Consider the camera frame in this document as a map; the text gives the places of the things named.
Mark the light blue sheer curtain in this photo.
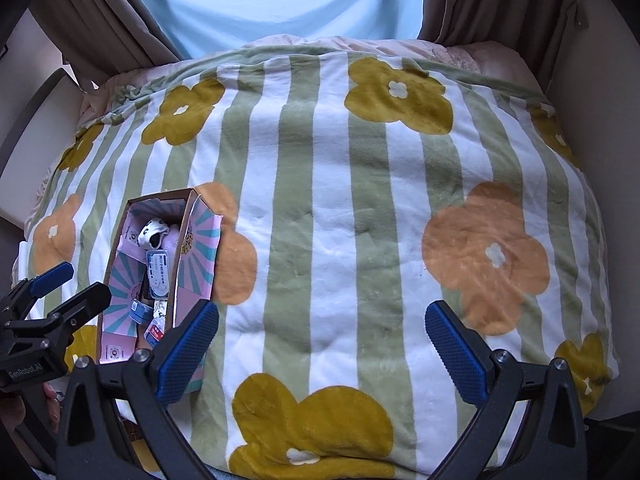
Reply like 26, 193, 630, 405
132, 0, 428, 61

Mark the small blue case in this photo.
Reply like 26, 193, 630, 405
129, 297, 153, 324

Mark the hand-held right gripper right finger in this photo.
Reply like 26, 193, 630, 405
424, 300, 586, 480

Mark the striped floral blanket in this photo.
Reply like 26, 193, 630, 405
20, 50, 618, 478

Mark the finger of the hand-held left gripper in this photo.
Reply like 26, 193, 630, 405
0, 261, 75, 322
44, 282, 112, 353

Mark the white padded headboard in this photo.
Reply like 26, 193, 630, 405
0, 67, 89, 226

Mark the pink tissue pack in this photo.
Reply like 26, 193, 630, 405
159, 225, 184, 257

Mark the pink printed cardboard box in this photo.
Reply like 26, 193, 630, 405
97, 187, 226, 396

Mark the white spotted clip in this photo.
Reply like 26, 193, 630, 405
139, 217, 168, 251

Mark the person's left hand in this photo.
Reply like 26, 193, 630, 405
0, 382, 63, 461

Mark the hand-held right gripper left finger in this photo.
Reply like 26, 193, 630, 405
55, 299, 221, 480

